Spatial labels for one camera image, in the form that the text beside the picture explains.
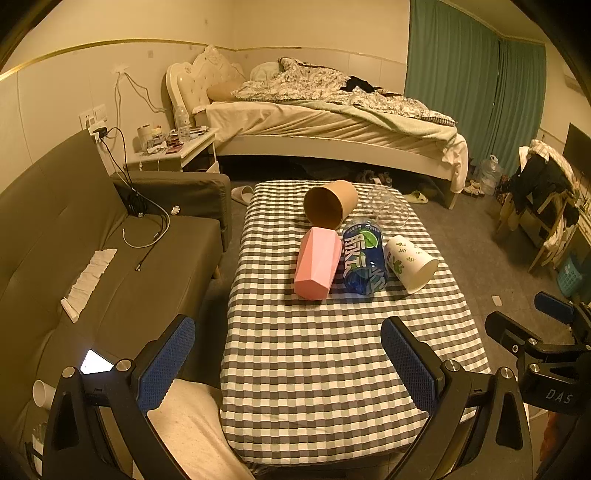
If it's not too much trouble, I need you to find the clear cartoon plastic cup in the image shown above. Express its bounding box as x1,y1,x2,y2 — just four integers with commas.
369,184,412,233

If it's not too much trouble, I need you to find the white cup on sofa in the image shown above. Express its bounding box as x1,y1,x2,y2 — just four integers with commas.
32,379,56,411

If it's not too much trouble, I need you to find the white leaf-print cup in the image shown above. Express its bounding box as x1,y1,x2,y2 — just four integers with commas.
385,235,440,294

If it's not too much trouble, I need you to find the pink faceted cup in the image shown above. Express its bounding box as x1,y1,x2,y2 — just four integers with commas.
294,227,342,301

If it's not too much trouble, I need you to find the brown paper cup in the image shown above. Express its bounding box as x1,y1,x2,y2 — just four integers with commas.
304,180,359,229

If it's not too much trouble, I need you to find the lit smartphone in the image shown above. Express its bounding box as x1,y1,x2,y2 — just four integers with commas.
79,349,113,374

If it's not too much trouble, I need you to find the beige cushion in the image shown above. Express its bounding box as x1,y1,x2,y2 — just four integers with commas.
147,379,253,479

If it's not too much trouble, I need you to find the cluttered chair with clothes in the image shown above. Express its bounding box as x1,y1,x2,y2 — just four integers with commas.
495,139,580,269

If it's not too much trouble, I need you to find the folded white cloth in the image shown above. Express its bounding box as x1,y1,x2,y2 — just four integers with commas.
60,249,117,323

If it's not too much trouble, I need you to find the large water jug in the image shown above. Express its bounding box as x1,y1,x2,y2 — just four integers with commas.
479,154,502,195

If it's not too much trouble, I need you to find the grey sofa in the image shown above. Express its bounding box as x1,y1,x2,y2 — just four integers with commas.
1,132,231,478

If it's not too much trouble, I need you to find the green slipper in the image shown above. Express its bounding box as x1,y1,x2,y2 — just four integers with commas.
404,190,429,204

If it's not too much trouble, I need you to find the green curtain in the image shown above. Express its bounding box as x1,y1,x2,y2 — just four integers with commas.
405,1,546,175

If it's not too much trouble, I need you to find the grey slipper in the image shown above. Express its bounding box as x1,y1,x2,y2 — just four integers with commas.
230,185,253,206

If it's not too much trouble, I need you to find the white nightstand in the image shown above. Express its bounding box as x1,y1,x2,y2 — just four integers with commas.
127,128,221,173

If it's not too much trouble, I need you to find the water bottle on nightstand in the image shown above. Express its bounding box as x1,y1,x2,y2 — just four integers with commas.
174,105,191,143

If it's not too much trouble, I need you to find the floral duvet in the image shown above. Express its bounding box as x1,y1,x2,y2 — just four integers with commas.
232,56,457,127

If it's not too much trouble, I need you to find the beige pillow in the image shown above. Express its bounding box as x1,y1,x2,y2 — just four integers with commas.
206,79,243,102

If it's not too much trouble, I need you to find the bed with white frame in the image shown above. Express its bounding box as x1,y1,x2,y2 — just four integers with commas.
166,45,468,208

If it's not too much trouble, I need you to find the black charging cable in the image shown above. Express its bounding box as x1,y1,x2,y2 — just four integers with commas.
98,126,172,273

